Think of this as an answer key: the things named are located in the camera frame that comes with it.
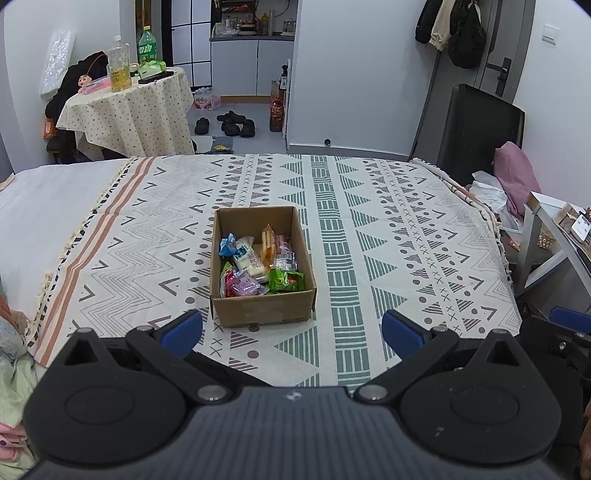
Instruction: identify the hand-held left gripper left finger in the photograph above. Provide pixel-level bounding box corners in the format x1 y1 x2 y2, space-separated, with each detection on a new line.
55 309 232 406

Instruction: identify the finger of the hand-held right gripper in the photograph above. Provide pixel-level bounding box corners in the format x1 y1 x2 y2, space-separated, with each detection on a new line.
519 318 575 354
549 307 591 334

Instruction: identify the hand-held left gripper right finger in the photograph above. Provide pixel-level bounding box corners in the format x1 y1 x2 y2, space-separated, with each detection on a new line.
353 309 532 406

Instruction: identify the purple pastry packet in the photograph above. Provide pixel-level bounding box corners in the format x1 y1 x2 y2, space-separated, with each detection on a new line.
230 272 269 298

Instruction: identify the cardboard box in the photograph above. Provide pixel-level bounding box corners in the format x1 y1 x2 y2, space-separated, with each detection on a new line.
209 205 318 328

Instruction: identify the long white snack packet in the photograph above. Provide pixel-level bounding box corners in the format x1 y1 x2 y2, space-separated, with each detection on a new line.
231 236 271 278

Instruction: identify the green snack packet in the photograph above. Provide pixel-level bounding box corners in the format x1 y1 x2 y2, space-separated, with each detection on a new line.
268 268 305 294

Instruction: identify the orange snack packet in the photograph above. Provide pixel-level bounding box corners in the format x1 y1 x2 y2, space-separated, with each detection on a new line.
274 235 298 273
259 224 278 268

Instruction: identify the white bedside shelf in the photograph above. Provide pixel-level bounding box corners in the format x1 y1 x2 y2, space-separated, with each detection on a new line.
516 191 591 319

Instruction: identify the white plastic bag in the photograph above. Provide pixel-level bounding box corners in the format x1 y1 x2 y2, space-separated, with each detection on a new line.
471 171 525 232

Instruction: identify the pink pillow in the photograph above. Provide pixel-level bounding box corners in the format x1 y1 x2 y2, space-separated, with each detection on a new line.
493 141 542 217

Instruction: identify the pale green cloth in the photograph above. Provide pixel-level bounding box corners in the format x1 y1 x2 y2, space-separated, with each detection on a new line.
0 355 38 462

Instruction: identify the white bedsheet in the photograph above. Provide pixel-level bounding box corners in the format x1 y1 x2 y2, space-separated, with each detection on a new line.
0 159 130 319

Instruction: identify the pink cloth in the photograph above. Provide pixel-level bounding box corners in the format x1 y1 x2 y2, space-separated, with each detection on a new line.
0 418 28 462

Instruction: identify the table with dotted cloth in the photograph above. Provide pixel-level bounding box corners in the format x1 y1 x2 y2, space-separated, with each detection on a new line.
55 67 195 160

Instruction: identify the pink water bottle pack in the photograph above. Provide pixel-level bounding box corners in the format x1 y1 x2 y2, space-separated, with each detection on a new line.
194 88 222 110

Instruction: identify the black door lock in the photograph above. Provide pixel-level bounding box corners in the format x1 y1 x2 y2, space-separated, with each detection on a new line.
487 58 512 97

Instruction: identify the black tray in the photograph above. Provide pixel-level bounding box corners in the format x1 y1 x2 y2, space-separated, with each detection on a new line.
137 70 175 85

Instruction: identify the pink box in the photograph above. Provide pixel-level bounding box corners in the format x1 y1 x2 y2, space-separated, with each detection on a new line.
78 78 112 95

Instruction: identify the black clothes pile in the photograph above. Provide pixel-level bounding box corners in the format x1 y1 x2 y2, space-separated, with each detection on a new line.
45 52 109 162

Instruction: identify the white kitchen cabinet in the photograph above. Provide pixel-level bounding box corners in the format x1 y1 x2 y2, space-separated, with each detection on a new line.
210 37 296 97

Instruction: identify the yellow oil bottle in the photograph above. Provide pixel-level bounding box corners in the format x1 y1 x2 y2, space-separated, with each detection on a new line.
107 35 132 92

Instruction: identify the grey door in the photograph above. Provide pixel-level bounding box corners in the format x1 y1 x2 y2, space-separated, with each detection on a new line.
475 0 536 107

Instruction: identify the black grid sliding door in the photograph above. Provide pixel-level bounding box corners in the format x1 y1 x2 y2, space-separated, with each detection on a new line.
170 0 213 88

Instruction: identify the green soda bottle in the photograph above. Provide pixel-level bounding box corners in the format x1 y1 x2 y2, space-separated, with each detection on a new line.
137 25 159 65

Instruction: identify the hanging black bag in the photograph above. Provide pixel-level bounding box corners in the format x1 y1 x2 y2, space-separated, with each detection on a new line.
448 0 487 70

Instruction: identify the bubble wrap sheet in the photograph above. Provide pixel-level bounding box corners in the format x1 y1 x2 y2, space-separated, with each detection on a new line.
41 28 77 97

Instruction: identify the hanging beige garment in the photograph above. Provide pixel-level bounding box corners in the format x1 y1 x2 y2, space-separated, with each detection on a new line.
429 0 455 51

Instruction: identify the hanging black jacket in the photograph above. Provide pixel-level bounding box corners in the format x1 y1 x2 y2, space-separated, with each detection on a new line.
414 0 439 44

